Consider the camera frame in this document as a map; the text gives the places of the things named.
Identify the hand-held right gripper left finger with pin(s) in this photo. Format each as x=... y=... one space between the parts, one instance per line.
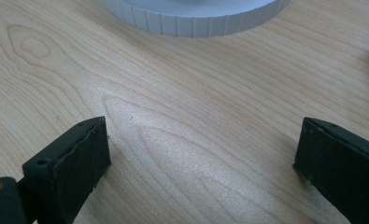
x=69 y=161

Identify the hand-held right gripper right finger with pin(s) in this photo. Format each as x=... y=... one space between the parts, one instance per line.
x=341 y=168

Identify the white ribbed round container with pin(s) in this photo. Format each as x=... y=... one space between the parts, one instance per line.
x=194 y=18

